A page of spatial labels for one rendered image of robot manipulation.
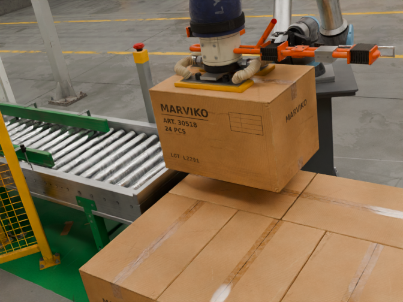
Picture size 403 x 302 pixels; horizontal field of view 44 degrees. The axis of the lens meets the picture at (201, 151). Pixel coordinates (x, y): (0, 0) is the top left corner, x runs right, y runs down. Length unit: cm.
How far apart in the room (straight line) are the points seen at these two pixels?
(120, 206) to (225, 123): 74
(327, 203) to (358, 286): 51
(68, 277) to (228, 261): 128
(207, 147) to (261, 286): 65
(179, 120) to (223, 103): 27
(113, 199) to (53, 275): 75
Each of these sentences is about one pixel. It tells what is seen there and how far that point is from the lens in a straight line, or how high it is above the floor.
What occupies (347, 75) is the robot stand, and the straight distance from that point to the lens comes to 299.
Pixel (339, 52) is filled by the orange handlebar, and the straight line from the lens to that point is 189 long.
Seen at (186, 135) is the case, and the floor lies 87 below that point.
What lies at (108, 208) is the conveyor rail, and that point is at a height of 47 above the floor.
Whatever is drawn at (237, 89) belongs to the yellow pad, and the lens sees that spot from 199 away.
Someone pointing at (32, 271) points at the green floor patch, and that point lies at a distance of 314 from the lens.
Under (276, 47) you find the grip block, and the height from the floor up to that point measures 122.
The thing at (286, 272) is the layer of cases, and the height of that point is 54.
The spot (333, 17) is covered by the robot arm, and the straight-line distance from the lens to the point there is 276.
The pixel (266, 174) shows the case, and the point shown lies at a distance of 203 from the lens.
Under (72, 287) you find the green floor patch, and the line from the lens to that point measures 291.
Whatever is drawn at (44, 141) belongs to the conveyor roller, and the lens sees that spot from 336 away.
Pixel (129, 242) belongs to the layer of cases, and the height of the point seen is 54.
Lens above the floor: 179
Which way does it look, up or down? 27 degrees down
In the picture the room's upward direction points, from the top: 10 degrees counter-clockwise
